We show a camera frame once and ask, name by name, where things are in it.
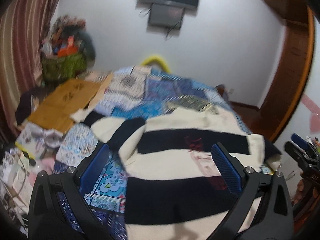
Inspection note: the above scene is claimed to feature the black and white striped sweater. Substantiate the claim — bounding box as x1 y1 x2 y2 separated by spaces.
72 107 281 239

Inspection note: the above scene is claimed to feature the white patterned storage box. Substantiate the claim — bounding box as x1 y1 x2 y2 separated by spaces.
15 122 63 159

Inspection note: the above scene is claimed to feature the wooden lap desk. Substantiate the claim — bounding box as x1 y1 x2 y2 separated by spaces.
27 73 113 134

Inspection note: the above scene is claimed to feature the blue patchwork bed quilt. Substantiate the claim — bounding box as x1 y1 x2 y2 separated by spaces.
39 64 253 240

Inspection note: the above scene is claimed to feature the green basket of clutter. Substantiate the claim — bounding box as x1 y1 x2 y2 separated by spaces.
41 15 96 83

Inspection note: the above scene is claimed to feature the yellow curved headboard tube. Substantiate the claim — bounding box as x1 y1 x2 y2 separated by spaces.
140 54 171 73

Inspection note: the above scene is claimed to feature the striped maroon curtain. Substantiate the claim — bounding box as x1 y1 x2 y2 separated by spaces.
1 0 59 132

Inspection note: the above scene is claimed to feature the small monitor under television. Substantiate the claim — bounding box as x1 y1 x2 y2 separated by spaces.
148 4 185 29

